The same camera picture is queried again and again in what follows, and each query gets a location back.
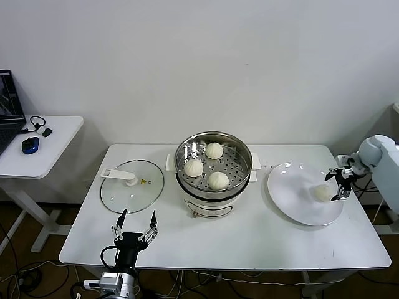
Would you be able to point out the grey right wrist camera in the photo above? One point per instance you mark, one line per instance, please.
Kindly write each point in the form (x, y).
(341, 160)

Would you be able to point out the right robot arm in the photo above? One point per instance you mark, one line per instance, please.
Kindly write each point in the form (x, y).
(386, 168)

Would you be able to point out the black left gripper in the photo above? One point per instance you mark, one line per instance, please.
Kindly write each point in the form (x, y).
(131, 242)

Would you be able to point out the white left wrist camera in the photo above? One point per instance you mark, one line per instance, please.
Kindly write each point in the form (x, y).
(92, 284)

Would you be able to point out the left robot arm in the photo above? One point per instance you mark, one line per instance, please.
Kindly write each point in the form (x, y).
(120, 285)

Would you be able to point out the white steamed baozi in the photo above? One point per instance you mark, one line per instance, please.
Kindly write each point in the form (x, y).
(321, 193)
(193, 168)
(218, 180)
(214, 150)

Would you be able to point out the perforated steel steamer basket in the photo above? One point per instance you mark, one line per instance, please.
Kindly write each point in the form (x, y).
(240, 174)

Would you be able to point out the black laptop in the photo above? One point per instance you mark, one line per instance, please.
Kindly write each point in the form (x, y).
(9, 130)

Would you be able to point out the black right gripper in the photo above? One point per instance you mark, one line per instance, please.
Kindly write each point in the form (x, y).
(346, 177)

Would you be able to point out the white round plate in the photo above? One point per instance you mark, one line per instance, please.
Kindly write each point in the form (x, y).
(293, 193)

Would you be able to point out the blue computer mouse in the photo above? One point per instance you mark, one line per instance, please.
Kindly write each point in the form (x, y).
(30, 145)

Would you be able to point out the white electric cooker base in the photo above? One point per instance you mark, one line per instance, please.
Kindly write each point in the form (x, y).
(209, 207)

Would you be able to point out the white side table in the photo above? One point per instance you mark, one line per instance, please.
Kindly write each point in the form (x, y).
(56, 146)

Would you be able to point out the small black device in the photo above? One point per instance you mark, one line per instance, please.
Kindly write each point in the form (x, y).
(48, 132)

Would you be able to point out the white furniture foot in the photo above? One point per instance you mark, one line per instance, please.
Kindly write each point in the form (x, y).
(393, 219)

